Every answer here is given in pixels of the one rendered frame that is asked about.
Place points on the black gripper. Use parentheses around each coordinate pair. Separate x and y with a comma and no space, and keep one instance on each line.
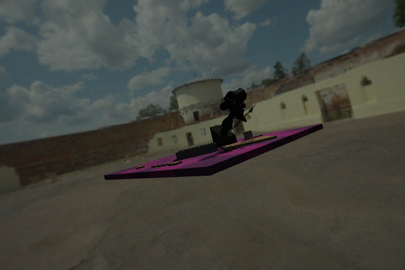
(239,114)

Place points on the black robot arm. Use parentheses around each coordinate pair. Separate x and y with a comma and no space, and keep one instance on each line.
(236,97)

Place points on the wooden board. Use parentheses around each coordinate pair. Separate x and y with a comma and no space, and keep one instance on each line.
(248,142)

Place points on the dark grey rectangular tin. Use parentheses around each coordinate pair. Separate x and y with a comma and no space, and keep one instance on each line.
(196,151)

